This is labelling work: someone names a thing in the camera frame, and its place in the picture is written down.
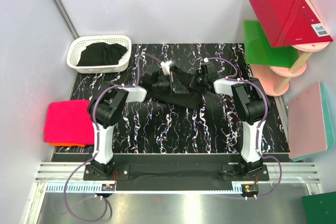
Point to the pink wooden tiered shelf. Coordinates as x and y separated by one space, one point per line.
275 80

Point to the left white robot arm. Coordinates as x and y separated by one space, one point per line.
106 108

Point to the folded pink t-shirt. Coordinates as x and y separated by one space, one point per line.
69 122

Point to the green plastic sheet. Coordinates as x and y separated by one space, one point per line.
258 50

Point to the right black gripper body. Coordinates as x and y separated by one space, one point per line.
199 79

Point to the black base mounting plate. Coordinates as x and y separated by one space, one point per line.
176 172

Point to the folded orange t-shirt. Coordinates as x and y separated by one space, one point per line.
67 145

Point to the black printed t-shirt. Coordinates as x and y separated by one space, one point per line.
190 101

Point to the pink clipboard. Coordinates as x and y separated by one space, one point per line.
309 121

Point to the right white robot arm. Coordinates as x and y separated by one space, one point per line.
251 105

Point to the black shirt in basket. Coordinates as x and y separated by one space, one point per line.
101 54

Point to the dark green board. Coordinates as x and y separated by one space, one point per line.
320 208

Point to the red plastic folder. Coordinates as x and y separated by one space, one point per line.
289 22

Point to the aluminium rail frame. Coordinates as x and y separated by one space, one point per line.
61 195

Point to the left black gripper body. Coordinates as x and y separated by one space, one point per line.
172 84

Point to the teal board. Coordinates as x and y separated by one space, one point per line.
326 108

